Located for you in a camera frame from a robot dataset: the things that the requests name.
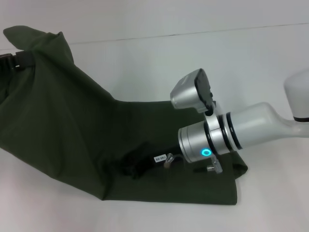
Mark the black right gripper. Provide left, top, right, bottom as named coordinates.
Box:
left=119, top=143, right=184, bottom=181

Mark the dark green FREE T-shirt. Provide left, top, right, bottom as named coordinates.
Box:
left=0, top=26, right=249, bottom=201

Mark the grey right gripper cable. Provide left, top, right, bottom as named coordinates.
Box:
left=163, top=152, right=184, bottom=169

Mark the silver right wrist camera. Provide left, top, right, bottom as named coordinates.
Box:
left=169, top=68, right=217, bottom=115

